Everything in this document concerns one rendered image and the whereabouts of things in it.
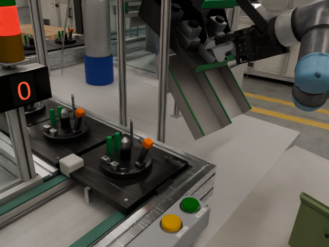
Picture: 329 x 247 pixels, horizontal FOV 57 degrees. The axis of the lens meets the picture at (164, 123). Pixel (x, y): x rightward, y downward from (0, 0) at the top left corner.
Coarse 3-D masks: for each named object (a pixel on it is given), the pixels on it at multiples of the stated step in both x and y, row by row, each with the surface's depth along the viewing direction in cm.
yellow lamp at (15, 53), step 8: (0, 40) 55; (8, 40) 55; (16, 40) 56; (0, 48) 56; (8, 48) 56; (16, 48) 57; (0, 56) 56; (8, 56) 56; (16, 56) 57; (24, 56) 59
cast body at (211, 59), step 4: (216, 36) 83; (208, 40) 83; (212, 40) 82; (200, 44) 87; (204, 44) 84; (224, 44) 83; (200, 48) 86; (204, 48) 85; (200, 52) 86; (204, 52) 85; (208, 52) 84; (212, 52) 83; (204, 56) 85; (208, 56) 84; (212, 56) 83; (208, 60) 84; (212, 60) 83; (216, 60) 83
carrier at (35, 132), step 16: (64, 112) 89; (32, 128) 95; (48, 128) 89; (64, 128) 91; (80, 128) 92; (96, 128) 96; (112, 128) 97; (32, 144) 86; (48, 144) 87; (64, 144) 87; (80, 144) 87; (96, 144) 88; (48, 160) 80
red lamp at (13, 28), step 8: (0, 8) 53; (8, 8) 53; (16, 8) 55; (0, 16) 53; (8, 16) 54; (16, 16) 55; (0, 24) 54; (8, 24) 54; (16, 24) 56; (0, 32) 54; (8, 32) 55; (16, 32) 56
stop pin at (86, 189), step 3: (87, 186) 71; (84, 189) 70; (87, 189) 70; (90, 189) 70; (84, 192) 71; (87, 192) 70; (90, 192) 71; (87, 195) 71; (90, 195) 71; (87, 198) 71; (90, 198) 71; (87, 201) 72; (90, 201) 72
